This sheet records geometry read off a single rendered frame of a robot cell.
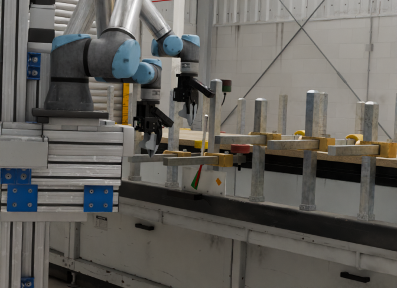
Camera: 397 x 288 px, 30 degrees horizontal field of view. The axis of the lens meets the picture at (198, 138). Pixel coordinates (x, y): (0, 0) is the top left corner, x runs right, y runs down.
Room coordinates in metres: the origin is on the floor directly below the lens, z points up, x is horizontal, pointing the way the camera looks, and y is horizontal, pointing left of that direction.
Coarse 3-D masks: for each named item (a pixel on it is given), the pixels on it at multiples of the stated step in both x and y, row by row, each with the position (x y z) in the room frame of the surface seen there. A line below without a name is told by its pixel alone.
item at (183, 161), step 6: (204, 156) 2.98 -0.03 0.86; (210, 156) 2.99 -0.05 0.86; (216, 156) 3.00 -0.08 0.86; (234, 156) 3.06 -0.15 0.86; (240, 156) 3.09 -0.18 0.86; (168, 162) 2.81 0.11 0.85; (174, 162) 2.84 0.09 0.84; (180, 162) 2.86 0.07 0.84; (186, 162) 2.88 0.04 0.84; (192, 162) 2.90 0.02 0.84; (198, 162) 2.92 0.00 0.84; (204, 162) 2.95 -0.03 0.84; (210, 162) 2.97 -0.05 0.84; (216, 162) 2.99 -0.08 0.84; (234, 162) 3.07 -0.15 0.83; (240, 162) 3.09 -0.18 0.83
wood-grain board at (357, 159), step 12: (180, 132) 4.12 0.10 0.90; (192, 132) 4.18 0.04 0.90; (180, 144) 3.48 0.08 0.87; (192, 144) 3.42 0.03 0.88; (228, 144) 3.25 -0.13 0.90; (300, 156) 2.96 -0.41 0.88; (324, 156) 2.88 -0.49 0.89; (336, 156) 2.84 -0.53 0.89; (348, 156) 2.80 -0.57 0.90; (360, 156) 2.76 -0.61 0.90; (396, 156) 2.85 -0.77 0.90
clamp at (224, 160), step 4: (220, 156) 2.99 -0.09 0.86; (224, 156) 2.98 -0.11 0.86; (228, 156) 2.99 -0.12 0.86; (232, 156) 3.01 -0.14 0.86; (220, 160) 2.99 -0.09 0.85; (224, 160) 2.98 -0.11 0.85; (228, 160) 2.99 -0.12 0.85; (232, 160) 3.01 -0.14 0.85; (208, 164) 3.04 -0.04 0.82; (212, 164) 3.02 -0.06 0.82; (216, 164) 3.01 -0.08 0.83; (220, 164) 2.99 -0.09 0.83; (224, 164) 2.98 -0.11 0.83; (228, 164) 2.99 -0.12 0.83; (232, 164) 3.01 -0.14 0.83
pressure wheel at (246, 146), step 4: (232, 144) 3.09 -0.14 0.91; (236, 144) 3.09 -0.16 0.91; (240, 144) 3.10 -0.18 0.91; (244, 144) 3.13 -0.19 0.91; (232, 148) 3.09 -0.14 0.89; (236, 148) 3.07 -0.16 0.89; (240, 148) 3.07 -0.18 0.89; (244, 148) 3.07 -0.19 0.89; (248, 148) 3.09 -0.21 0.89; (232, 152) 3.09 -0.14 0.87; (236, 152) 3.07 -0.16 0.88; (240, 152) 3.07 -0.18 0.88; (244, 152) 3.07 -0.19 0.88; (248, 152) 3.09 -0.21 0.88; (240, 168) 3.11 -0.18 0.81
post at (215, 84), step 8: (216, 80) 3.04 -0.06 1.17; (216, 88) 3.03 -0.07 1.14; (216, 96) 3.04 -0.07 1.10; (216, 104) 3.04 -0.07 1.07; (216, 112) 3.04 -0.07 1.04; (216, 120) 3.04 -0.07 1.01; (216, 128) 3.04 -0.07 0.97; (208, 136) 3.06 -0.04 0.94; (208, 144) 3.06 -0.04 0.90; (216, 144) 3.04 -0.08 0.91; (208, 152) 3.05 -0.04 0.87; (216, 152) 3.04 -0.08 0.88; (208, 168) 3.05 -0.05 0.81; (216, 168) 3.05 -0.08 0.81
